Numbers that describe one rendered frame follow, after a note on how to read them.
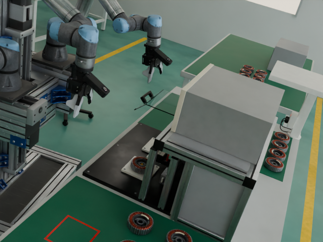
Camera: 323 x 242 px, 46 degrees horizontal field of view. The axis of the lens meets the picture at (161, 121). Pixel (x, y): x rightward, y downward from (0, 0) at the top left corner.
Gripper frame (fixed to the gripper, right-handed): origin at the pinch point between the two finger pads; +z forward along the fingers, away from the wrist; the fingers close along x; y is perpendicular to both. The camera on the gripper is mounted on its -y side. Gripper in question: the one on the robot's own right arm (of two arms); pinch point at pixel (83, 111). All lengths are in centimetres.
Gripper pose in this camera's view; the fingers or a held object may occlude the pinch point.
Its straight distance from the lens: 162.4
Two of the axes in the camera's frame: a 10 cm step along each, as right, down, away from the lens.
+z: -2.1, 8.5, 4.8
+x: -2.5, 4.2, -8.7
